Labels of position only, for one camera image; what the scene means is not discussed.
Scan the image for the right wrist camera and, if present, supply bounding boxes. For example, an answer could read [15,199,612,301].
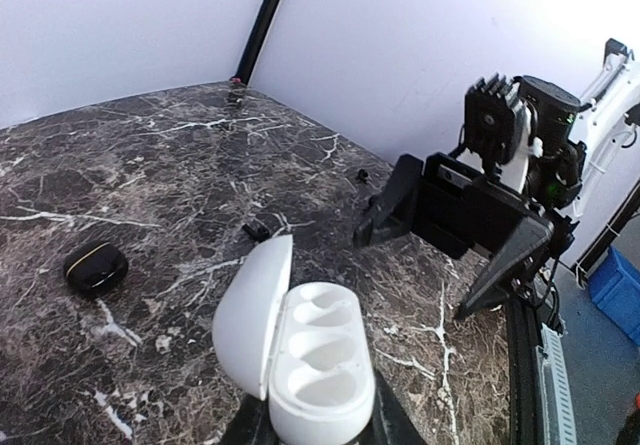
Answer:
[451,73,543,194]

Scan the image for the right black frame post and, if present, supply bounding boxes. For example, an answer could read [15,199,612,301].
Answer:
[230,0,281,86]

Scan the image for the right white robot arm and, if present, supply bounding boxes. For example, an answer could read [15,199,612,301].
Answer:
[353,39,639,319]

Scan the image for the black charging case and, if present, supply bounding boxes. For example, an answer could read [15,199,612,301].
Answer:
[62,240,129,296]

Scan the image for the black front rail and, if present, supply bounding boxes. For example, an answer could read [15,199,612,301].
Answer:
[505,278,546,444]

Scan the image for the white slotted cable duct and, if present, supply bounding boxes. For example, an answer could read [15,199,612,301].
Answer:
[536,324,578,445]

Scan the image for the white earbud charging case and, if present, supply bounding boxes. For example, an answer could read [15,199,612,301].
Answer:
[212,235,376,444]

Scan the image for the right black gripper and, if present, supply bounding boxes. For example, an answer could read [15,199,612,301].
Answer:
[352,153,575,320]

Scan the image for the blue plastic bin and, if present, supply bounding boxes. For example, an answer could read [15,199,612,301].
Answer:
[588,246,640,345]

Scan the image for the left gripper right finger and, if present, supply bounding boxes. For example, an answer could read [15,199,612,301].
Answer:
[367,370,425,445]

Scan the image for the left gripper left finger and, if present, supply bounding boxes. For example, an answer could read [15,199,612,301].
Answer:
[235,395,280,445]

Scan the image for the black earbud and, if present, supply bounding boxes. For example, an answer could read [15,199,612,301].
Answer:
[242,224,271,243]
[356,168,369,185]

